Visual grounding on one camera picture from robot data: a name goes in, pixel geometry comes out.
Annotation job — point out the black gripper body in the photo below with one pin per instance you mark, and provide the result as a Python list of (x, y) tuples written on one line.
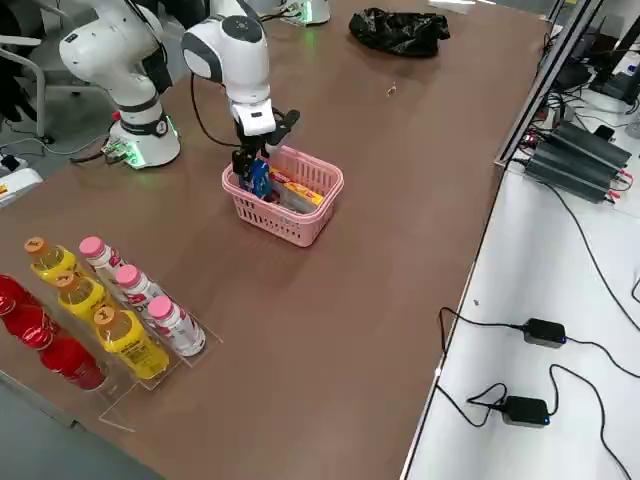
[(285, 125)]

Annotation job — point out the blue Oreo cookie box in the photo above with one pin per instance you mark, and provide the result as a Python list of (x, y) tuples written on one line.
[(260, 177)]

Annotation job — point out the yellow biscuit box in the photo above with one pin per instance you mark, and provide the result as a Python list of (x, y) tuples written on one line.
[(300, 191)]

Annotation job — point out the pink plastic basket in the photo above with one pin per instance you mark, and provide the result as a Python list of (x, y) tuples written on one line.
[(280, 225)]

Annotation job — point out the black plastic bag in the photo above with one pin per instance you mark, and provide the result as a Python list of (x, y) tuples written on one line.
[(395, 30)]

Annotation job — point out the pink capped white bottle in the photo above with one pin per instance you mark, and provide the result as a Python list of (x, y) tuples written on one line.
[(100, 255), (177, 325), (135, 285)]

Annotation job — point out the yellow drink bottle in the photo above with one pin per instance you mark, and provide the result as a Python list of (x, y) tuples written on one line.
[(50, 262), (132, 345), (80, 297)]

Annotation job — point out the white control box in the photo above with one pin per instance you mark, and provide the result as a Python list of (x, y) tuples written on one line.
[(15, 185)]

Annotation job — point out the grey office chair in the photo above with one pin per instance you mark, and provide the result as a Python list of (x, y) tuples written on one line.
[(30, 75)]

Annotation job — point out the red drink bottle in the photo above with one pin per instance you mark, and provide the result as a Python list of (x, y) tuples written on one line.
[(10, 292), (70, 362), (27, 322)]

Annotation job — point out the clear acrylic bottle rack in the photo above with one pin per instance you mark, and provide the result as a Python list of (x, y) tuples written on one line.
[(120, 400)]

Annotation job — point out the black power supply unit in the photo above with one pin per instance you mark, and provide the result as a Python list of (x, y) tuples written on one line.
[(565, 172), (595, 147)]

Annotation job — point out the black smartphone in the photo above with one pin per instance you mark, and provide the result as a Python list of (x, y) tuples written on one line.
[(604, 132)]

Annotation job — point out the black power adapter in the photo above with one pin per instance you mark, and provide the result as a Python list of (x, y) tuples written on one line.
[(545, 331), (525, 411)]

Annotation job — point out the aluminium frame post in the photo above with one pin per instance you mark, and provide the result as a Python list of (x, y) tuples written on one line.
[(530, 100)]

